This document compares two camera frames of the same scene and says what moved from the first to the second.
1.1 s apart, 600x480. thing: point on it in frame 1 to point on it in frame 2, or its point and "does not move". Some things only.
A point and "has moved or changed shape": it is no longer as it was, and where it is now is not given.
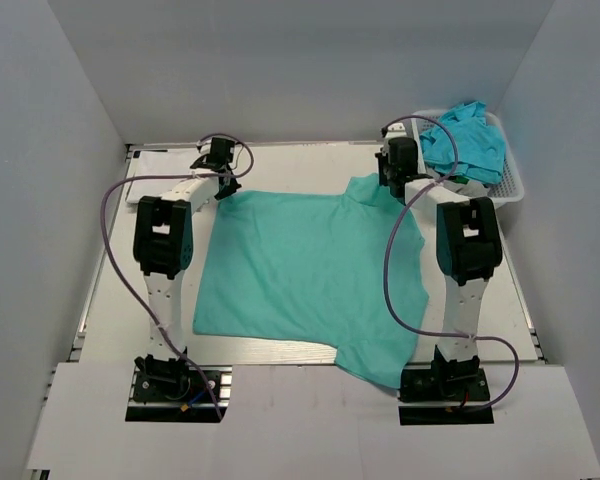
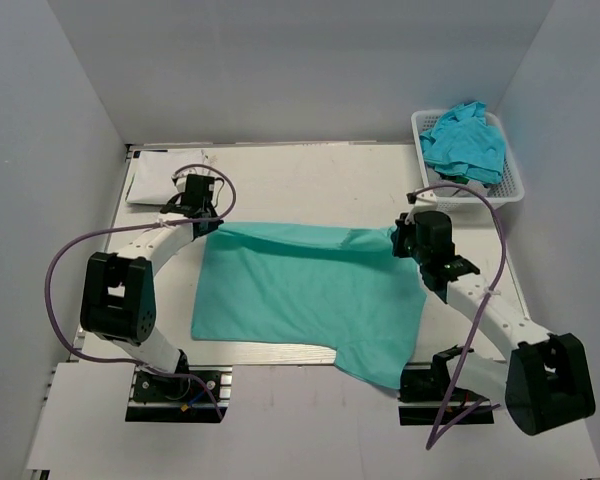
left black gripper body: (228, 189) to (208, 225)
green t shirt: (339, 268) has moved or changed shape
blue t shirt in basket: (481, 146) does not move
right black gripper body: (386, 176) to (400, 242)
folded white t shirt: (159, 162) does not move
